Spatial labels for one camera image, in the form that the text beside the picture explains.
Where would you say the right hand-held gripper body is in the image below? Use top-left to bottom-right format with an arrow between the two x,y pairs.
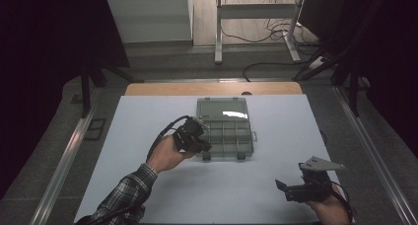
284,156 -> 346,203

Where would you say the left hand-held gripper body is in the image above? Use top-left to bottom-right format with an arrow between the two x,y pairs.
173,116 -> 210,153

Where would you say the clear grey compartment box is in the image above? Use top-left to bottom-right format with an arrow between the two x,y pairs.
195,96 -> 258,161

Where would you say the person's right hand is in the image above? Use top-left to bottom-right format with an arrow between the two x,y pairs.
305,194 -> 351,225

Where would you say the person's left hand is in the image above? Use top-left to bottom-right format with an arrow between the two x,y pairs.
146,134 -> 195,174

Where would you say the white table sheet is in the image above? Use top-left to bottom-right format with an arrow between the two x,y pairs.
73,94 -> 356,225

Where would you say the black tripod stand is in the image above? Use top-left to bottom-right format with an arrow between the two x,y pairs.
79,58 -> 146,119
292,46 -> 363,118

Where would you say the white cabinet panel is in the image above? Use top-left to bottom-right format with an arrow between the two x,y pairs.
105,0 -> 195,49

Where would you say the white power strip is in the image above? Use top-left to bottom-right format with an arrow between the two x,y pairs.
309,55 -> 327,71

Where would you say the dark curtain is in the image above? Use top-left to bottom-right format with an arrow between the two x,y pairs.
0,0 -> 131,199
297,0 -> 418,154

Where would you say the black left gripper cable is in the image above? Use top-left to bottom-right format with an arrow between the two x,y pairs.
146,114 -> 191,163

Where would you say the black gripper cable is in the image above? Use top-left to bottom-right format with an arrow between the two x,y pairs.
146,114 -> 191,163
329,181 -> 356,223

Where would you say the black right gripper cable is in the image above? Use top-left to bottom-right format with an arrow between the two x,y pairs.
329,181 -> 356,223

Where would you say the aluminium rail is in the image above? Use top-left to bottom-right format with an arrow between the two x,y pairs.
332,85 -> 418,225
29,103 -> 101,225

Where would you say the black floor frame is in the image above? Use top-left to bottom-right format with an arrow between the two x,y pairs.
83,117 -> 107,142

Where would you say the long black floor cable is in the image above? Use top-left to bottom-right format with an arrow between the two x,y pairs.
243,61 -> 308,83

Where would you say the tangle of black cables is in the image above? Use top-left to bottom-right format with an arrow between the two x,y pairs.
220,19 -> 320,47

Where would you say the white desk frame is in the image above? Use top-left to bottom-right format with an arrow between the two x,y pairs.
214,0 -> 308,65

